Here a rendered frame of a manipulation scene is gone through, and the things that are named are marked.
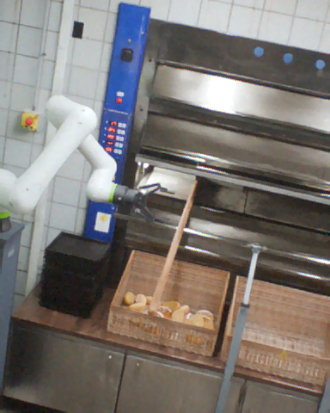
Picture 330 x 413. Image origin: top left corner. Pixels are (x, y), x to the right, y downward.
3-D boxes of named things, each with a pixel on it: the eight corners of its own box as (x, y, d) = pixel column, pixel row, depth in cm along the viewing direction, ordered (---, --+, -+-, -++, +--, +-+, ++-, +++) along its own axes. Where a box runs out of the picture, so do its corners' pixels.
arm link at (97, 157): (58, 138, 312) (78, 137, 307) (65, 118, 318) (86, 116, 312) (96, 184, 338) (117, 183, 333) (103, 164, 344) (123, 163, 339)
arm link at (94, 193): (82, 203, 331) (81, 191, 321) (90, 181, 337) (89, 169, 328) (112, 210, 330) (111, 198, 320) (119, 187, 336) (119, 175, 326)
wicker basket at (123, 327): (124, 292, 402) (131, 248, 394) (221, 316, 397) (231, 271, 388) (103, 332, 356) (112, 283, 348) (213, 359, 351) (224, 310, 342)
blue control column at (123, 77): (129, 253, 603) (175, -4, 537) (147, 257, 601) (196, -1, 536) (62, 370, 420) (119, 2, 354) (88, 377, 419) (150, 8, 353)
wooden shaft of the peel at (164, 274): (154, 317, 255) (155, 311, 254) (146, 316, 256) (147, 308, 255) (198, 185, 417) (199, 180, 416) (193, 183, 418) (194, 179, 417)
